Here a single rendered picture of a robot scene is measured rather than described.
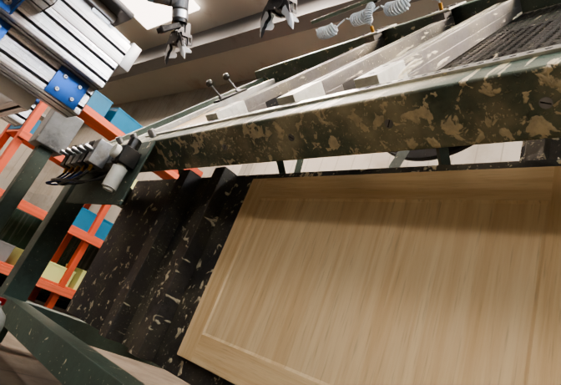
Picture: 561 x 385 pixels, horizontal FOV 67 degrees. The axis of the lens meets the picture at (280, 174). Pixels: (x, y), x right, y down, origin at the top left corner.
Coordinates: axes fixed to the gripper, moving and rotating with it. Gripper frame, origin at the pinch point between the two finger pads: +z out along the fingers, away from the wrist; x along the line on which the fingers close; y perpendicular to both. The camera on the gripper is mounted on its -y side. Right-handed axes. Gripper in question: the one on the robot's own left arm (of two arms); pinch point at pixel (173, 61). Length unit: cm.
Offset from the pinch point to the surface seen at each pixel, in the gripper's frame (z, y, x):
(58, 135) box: 39, -42, 17
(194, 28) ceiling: -161, 234, 320
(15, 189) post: 62, -56, 20
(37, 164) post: 51, -48, 20
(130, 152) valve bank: 48, -42, -45
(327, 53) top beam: -17, 72, -35
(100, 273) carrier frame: 95, -28, 1
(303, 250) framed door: 72, -27, -105
